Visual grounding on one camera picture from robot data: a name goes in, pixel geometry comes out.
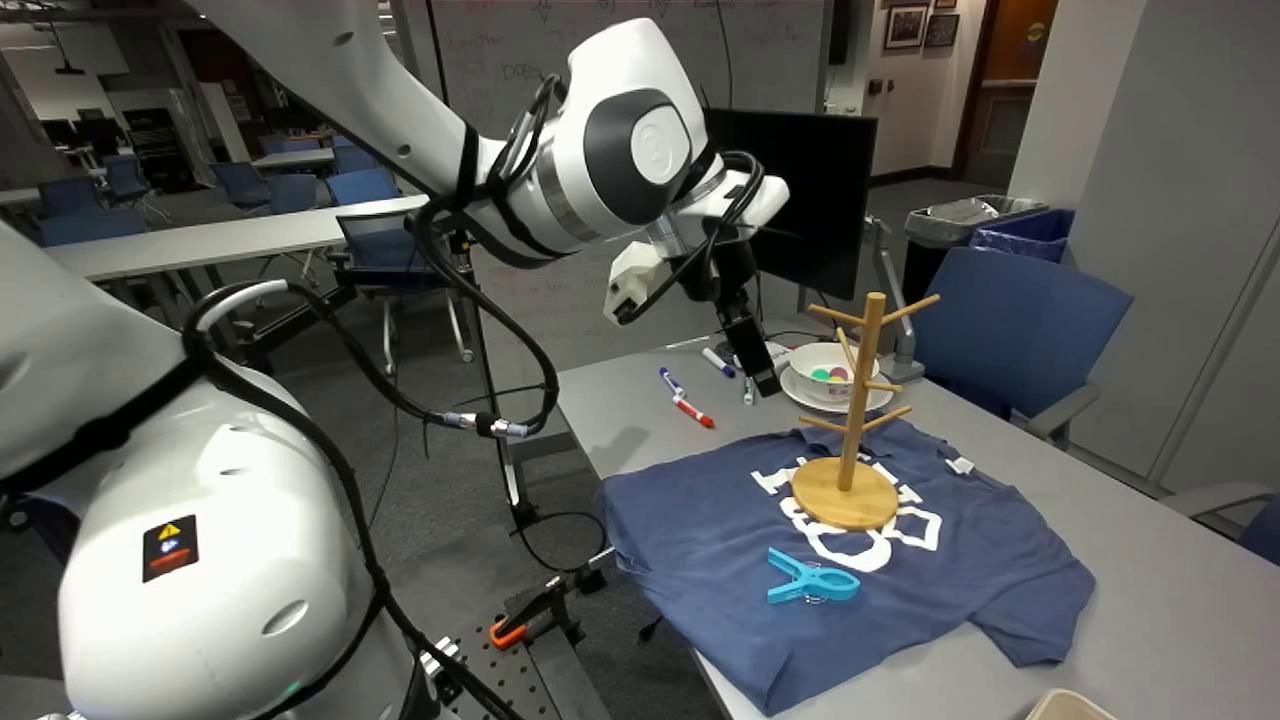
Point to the grey trash bin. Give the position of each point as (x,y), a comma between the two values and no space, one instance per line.
(944,245)

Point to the wooden mug tree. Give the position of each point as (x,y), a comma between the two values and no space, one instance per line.
(847,502)

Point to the green whiteboard marker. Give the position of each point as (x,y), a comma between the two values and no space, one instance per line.
(745,392)

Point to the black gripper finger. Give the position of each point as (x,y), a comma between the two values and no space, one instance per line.
(771,367)
(745,349)

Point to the blue office chair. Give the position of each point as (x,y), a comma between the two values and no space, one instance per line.
(1265,529)
(1026,333)

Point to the red whiteboard marker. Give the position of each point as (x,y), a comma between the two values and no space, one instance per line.
(695,412)

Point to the blue printed t-shirt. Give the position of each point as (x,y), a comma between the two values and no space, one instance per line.
(985,586)

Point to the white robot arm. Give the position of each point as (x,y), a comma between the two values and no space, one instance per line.
(202,562)

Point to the blue recycling bin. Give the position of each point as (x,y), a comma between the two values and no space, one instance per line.
(1026,237)

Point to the white plate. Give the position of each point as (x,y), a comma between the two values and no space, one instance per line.
(872,397)

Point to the black monitor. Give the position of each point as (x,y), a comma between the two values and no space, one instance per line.
(827,175)

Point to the blue whiteboard marker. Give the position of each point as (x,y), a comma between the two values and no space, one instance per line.
(664,382)

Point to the beige plastic tray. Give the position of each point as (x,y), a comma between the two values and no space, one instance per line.
(1065,705)

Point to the white bowl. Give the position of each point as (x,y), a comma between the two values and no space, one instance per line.
(806,361)

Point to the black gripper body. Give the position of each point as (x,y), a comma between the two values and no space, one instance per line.
(730,280)

